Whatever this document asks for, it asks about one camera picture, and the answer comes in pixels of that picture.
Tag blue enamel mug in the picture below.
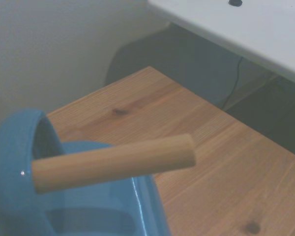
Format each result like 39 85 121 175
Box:
0 108 172 236

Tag white desk top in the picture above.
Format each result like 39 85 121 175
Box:
147 0 295 87

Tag black cable under desk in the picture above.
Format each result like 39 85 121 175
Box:
220 56 244 109

